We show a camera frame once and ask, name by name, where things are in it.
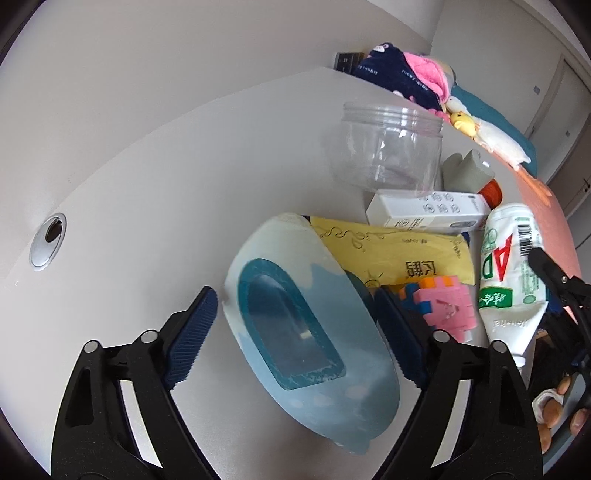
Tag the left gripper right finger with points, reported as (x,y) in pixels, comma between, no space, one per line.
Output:
(498,436)

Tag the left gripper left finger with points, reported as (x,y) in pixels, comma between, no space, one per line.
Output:
(92,437)

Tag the white green drink bottle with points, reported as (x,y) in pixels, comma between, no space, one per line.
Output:
(512,299)

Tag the pink puzzle cube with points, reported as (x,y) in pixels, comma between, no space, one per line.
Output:
(444,302)

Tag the blue teal blister package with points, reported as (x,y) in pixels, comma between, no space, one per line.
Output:
(309,336)

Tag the yellow snack bag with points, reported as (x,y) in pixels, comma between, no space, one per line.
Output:
(387,256)

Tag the white thermometer box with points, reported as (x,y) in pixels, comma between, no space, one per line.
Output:
(439,212)

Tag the orange ribbed bottle cap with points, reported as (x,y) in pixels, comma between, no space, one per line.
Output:
(492,194)

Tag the clear plastic jar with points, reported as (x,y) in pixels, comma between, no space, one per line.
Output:
(386,147)

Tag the person's right hand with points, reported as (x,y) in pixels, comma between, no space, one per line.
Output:
(548,411)

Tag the pink bed sheet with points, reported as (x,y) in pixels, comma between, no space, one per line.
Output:
(556,234)

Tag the white goose plush toy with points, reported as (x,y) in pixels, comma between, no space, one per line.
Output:
(501,145)

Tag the white closet door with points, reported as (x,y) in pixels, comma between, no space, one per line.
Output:
(559,133)

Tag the yellow duck plush toy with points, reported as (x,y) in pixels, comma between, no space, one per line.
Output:
(464,122)

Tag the teal pillow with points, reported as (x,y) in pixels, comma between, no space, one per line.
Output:
(480,109)

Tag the pink fleece clothing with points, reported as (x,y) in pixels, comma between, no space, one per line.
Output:
(437,75)

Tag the navy cartoon blanket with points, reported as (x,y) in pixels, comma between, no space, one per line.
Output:
(386,66)

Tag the silver desk cable grommet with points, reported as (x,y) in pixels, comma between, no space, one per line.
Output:
(47,241)

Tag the black wall socket panel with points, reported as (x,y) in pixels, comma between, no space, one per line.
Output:
(346,62)

